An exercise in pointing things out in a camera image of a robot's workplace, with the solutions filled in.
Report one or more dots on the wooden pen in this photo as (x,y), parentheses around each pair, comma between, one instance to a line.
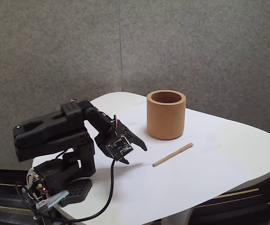
(172,154)

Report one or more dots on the brown cylindrical pen holder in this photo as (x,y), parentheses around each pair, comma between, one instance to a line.
(165,117)

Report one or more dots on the grey metal table clamp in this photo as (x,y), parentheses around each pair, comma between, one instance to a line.
(53,198)

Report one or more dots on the bare camera circuit board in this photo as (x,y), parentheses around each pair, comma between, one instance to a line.
(119,147)

